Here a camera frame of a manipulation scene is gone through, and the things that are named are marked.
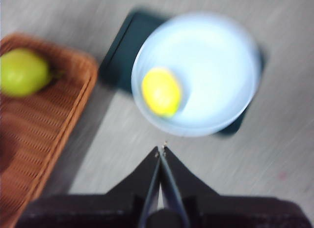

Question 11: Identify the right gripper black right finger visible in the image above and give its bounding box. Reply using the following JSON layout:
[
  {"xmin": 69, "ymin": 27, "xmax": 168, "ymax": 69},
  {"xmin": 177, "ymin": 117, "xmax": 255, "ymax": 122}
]
[{"xmin": 161, "ymin": 146, "xmax": 312, "ymax": 228}]

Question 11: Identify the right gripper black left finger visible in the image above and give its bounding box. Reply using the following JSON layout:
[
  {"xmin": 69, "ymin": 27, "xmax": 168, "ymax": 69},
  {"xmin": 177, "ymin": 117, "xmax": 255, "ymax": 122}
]
[{"xmin": 16, "ymin": 146, "xmax": 161, "ymax": 228}]

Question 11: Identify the yellow lemon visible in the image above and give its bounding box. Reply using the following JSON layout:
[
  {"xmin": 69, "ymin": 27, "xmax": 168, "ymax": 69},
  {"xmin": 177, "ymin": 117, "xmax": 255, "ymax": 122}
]
[{"xmin": 141, "ymin": 67, "xmax": 182, "ymax": 117}]

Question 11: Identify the blue plate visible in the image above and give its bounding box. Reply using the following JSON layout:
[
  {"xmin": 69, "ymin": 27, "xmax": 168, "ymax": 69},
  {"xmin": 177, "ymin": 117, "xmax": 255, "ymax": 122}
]
[{"xmin": 131, "ymin": 13, "xmax": 260, "ymax": 138}]

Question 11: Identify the brown wicker basket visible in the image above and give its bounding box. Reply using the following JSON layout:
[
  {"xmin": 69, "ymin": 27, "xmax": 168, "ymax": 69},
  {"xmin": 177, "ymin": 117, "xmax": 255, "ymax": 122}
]
[{"xmin": 0, "ymin": 32, "xmax": 99, "ymax": 228}]

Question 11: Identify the dark flat cutting board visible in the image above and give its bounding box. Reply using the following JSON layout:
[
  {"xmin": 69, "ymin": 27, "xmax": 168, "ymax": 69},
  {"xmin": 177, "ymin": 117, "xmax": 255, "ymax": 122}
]
[{"xmin": 98, "ymin": 9, "xmax": 270, "ymax": 137}]

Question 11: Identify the green apple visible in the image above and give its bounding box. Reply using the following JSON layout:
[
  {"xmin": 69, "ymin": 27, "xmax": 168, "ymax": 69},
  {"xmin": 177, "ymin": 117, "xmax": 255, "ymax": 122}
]
[{"xmin": 0, "ymin": 48, "xmax": 51, "ymax": 97}]

